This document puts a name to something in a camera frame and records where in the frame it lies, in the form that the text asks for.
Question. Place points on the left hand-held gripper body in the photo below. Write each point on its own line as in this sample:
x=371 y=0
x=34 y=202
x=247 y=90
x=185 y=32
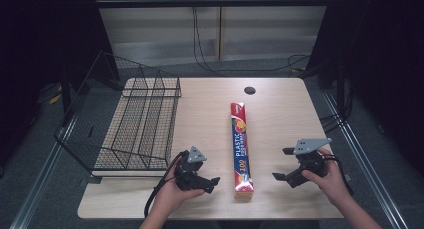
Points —
x=190 y=175

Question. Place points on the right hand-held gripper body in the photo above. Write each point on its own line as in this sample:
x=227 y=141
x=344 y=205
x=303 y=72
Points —
x=308 y=162

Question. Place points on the long plastic wrap box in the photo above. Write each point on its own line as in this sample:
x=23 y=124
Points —
x=240 y=149

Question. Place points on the person's left hand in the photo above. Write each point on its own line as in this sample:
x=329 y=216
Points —
x=170 y=195

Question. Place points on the person's right hand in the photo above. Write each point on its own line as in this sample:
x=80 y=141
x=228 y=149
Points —
x=333 y=185

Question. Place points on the dark curtain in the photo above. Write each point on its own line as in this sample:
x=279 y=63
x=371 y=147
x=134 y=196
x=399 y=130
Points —
x=40 y=39
x=383 y=55

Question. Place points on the yellow floor tape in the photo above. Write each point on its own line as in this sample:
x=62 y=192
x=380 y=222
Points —
x=55 y=99

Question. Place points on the black horizontal metal bar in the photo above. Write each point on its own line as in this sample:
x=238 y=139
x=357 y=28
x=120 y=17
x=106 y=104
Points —
x=213 y=2

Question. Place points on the aluminium floor rail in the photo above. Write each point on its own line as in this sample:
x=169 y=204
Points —
x=36 y=189
x=370 y=169

